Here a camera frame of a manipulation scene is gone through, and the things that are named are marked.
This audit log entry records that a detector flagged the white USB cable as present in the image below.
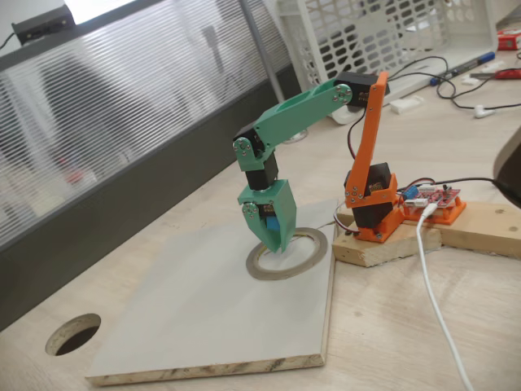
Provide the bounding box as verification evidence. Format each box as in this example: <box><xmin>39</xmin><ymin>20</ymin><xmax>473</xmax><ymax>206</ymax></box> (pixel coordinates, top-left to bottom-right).
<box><xmin>414</xmin><ymin>203</ymin><xmax>475</xmax><ymax>391</ymax></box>

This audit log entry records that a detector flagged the red-handled tool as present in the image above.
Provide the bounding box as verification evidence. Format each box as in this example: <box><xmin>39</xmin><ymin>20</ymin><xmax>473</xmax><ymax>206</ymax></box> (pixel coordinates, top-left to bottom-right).
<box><xmin>470</xmin><ymin>68</ymin><xmax>521</xmax><ymax>81</ymax></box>

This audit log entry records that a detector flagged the thin black cable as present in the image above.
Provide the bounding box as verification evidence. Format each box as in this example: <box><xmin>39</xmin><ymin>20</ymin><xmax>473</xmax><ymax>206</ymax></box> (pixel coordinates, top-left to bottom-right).
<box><xmin>396</xmin><ymin>55</ymin><xmax>521</xmax><ymax>110</ymax></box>

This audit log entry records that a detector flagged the black box device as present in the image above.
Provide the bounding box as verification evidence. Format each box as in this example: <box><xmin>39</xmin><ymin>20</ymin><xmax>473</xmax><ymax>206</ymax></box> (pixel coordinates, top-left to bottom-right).
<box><xmin>11</xmin><ymin>4</ymin><xmax>77</xmax><ymax>45</ymax></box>

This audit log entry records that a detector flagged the wooden base block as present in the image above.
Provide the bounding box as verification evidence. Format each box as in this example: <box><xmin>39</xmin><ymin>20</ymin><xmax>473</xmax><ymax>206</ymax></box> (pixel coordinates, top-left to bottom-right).
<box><xmin>331</xmin><ymin>222</ymin><xmax>443</xmax><ymax>269</ymax></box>

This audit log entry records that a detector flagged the white plastic lattice basket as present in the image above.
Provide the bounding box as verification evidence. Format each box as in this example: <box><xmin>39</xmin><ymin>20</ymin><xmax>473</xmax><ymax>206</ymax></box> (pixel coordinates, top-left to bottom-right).
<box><xmin>276</xmin><ymin>0</ymin><xmax>500</xmax><ymax>125</ymax></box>

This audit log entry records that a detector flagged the white plastic block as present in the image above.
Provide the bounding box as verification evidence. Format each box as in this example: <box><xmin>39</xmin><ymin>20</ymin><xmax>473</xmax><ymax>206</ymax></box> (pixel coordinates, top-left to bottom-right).
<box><xmin>390</xmin><ymin>95</ymin><xmax>424</xmax><ymax>114</ymax></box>

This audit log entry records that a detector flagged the frosted ribbed partition panel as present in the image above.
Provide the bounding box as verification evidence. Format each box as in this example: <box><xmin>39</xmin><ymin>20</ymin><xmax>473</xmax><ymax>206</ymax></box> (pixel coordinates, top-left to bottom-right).
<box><xmin>0</xmin><ymin>0</ymin><xmax>310</xmax><ymax>331</ymax></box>

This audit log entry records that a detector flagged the orange controller board holder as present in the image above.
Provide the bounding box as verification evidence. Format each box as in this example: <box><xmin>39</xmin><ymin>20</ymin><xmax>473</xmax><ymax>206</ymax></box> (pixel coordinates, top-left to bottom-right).
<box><xmin>401</xmin><ymin>195</ymin><xmax>467</xmax><ymax>226</ymax></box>

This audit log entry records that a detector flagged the dark rounded object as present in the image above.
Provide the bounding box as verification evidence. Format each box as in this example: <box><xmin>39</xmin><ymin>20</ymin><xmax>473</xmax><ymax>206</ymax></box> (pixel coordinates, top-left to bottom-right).
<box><xmin>493</xmin><ymin>125</ymin><xmax>521</xmax><ymax>203</ymax></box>

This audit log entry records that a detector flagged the grey ring of tape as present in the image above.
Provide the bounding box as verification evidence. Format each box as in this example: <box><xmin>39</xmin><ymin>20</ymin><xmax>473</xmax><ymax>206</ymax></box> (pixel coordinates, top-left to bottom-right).
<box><xmin>245</xmin><ymin>227</ymin><xmax>328</xmax><ymax>282</ymax></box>

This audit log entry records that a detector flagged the blue marker pen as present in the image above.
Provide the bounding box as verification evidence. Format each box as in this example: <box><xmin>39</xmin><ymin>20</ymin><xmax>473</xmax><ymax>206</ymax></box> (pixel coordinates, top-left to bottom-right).
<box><xmin>430</xmin><ymin>51</ymin><xmax>497</xmax><ymax>86</ymax></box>

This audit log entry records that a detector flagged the metal partition post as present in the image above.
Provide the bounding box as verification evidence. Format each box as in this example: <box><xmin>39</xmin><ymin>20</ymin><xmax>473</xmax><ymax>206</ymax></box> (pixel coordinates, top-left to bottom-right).
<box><xmin>239</xmin><ymin>0</ymin><xmax>309</xmax><ymax>143</ymax></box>

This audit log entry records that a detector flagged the long wooden plank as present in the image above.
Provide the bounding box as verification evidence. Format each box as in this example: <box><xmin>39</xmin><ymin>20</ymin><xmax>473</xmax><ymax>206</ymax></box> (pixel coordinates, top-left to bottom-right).
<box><xmin>337</xmin><ymin>199</ymin><xmax>521</xmax><ymax>258</ymax></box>

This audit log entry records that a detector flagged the red controller circuit board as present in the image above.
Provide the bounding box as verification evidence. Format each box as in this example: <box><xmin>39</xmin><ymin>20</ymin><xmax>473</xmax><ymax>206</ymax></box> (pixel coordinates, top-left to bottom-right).
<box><xmin>401</xmin><ymin>185</ymin><xmax>463</xmax><ymax>211</ymax></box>

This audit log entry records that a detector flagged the white-faced plywood board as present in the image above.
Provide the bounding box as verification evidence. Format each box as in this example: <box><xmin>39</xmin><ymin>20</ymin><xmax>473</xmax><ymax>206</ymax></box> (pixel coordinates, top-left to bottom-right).
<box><xmin>84</xmin><ymin>199</ymin><xmax>339</xmax><ymax>387</ymax></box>

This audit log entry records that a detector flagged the black power cable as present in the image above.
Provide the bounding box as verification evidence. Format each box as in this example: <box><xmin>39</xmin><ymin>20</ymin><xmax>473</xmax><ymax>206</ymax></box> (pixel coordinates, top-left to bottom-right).
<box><xmin>396</xmin><ymin>177</ymin><xmax>521</xmax><ymax>197</ymax></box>

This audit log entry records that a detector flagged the red and white box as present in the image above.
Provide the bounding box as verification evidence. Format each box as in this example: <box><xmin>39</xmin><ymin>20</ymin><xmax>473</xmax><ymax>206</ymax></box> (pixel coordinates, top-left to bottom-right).
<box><xmin>497</xmin><ymin>32</ymin><xmax>521</xmax><ymax>52</ymax></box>

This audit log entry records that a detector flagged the red white black servo wire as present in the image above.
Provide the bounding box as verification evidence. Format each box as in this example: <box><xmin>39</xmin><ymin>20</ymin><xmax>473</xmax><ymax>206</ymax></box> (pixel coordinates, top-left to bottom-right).
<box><xmin>332</xmin><ymin>202</ymin><xmax>361</xmax><ymax>238</ymax></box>

